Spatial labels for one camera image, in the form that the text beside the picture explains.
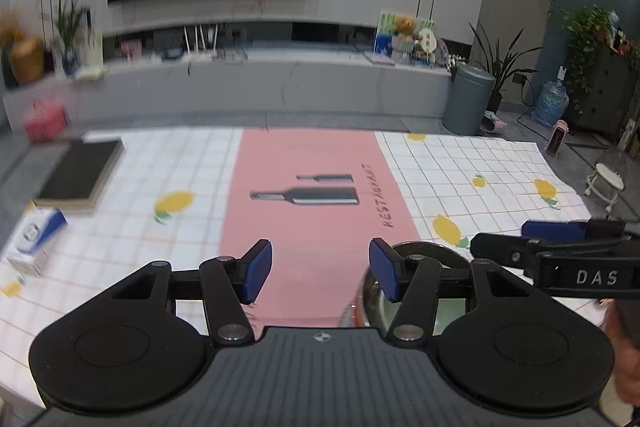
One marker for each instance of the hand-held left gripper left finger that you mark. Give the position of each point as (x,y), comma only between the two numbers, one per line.
(257,269)

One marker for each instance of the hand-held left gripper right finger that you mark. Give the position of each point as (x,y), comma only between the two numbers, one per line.
(382,269)

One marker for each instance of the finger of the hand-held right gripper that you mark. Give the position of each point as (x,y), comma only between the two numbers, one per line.
(500,247)
(555,230)

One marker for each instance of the orange steel bowl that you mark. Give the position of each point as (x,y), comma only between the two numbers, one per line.
(430,252)

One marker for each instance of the person's right hand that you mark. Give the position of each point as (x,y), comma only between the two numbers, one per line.
(625,357)

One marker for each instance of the white round stool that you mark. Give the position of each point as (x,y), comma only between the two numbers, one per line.
(607,174)

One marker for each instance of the pink small heater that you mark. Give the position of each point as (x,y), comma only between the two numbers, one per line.
(556,139)

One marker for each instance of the pair of slippers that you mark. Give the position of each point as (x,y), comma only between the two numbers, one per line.
(492,123)

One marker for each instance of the blue water bottle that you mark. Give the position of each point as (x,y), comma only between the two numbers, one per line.
(550,104)

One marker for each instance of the pink placemat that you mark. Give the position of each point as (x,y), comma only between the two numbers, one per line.
(300,147)

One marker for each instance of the grey cabinet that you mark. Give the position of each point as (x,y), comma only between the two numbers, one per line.
(610,92)

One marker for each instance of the grey trash bin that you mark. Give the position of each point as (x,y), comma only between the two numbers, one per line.
(467,102)

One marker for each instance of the lemon-print checked tablecloth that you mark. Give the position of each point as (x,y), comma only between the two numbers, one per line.
(150,157)

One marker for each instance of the tall potted plant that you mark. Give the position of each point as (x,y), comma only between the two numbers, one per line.
(500,72)

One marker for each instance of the leafy plant on cabinet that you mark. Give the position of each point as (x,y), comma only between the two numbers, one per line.
(587,37)

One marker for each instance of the black book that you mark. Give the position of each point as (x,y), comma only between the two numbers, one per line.
(80,172)

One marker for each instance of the white round fan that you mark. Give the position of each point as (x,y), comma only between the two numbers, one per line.
(428,41)

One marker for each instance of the white and blue box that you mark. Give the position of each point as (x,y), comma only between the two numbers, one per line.
(35,237)

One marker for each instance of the white router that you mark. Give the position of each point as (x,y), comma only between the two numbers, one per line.
(200,49)

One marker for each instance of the brown teddy bear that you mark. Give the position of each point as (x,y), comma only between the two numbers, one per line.
(406,27)

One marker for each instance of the green painting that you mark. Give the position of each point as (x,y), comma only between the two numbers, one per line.
(387,22)

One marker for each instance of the pink photo card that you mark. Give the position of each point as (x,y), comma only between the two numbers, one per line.
(131,50)

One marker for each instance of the pink basket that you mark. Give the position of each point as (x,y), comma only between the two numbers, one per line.
(45,122)

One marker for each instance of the white drawing card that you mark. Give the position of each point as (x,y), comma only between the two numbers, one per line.
(90,47)

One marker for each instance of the green plant in blue vase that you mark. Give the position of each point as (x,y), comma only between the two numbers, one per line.
(69,62)

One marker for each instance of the gold vase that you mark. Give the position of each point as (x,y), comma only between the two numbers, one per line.
(27,62)

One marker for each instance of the dried yellow flowers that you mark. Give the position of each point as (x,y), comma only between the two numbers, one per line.
(10,29)

